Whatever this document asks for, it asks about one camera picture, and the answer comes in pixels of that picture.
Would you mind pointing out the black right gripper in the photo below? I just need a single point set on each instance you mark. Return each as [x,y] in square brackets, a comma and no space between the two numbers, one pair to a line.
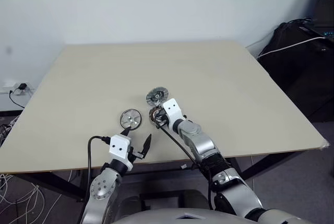
[164,120]

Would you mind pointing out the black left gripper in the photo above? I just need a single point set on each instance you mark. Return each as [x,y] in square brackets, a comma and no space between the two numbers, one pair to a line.
[137,154]

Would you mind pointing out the silver spoked rotor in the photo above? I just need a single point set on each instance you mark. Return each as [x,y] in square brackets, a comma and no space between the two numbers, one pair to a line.
[130,119]

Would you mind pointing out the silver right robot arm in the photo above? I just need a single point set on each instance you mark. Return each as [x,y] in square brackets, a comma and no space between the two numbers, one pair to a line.
[201,143]

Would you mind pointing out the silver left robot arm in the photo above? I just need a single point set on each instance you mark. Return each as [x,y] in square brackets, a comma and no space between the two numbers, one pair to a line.
[100,190]

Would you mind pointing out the grey robot torso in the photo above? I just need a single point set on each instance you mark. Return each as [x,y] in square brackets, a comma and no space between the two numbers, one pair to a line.
[208,217]

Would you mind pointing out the black power adapter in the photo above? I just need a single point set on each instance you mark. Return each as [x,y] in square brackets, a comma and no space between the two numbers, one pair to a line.
[22,86]

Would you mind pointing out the large black bag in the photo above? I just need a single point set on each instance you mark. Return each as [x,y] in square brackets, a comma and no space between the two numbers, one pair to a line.
[295,77]

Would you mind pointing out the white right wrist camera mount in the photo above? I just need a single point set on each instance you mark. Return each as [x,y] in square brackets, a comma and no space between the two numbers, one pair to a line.
[172,111]

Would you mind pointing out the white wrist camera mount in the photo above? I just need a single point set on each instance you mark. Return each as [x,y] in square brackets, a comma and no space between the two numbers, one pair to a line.
[118,147]
[172,111]

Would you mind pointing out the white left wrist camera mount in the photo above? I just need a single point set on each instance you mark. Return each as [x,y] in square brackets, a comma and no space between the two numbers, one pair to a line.
[118,147]

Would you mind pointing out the black metal table frame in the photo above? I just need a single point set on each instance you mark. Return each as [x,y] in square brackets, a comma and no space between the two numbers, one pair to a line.
[65,192]

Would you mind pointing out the white wall socket strip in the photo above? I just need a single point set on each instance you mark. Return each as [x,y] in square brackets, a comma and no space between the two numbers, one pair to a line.
[6,86]

